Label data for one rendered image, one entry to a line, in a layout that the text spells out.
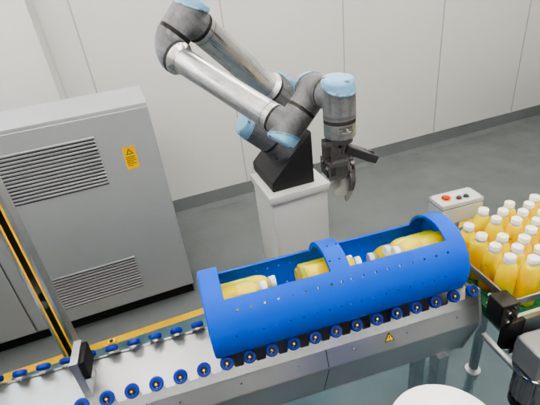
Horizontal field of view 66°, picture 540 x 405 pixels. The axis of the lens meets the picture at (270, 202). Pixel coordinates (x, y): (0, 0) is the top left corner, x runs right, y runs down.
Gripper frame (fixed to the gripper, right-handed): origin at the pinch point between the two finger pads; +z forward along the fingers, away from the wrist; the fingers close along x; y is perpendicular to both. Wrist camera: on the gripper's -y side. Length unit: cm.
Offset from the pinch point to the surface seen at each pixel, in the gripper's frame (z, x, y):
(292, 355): 48, 12, 26
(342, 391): 141, -31, -8
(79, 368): 35, 5, 91
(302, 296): 23.6, 11.9, 20.8
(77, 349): 32, -1, 91
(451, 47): 33, -299, -253
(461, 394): 37, 48, -9
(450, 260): 25.1, 12.7, -29.6
